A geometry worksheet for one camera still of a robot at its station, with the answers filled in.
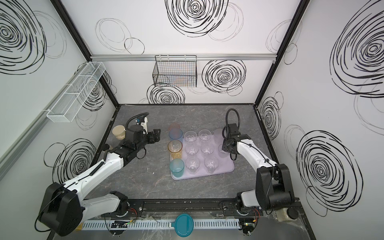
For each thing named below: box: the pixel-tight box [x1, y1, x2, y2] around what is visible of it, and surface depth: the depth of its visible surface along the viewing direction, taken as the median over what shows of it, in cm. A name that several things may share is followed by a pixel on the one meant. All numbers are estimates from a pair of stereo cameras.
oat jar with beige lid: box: [112, 125, 126, 140], surface depth 99 cm
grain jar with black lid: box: [276, 207, 299, 222], surface depth 65 cm
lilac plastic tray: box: [171, 134, 235, 180], surface depth 90 cm
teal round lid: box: [171, 213, 195, 238], surface depth 65 cm
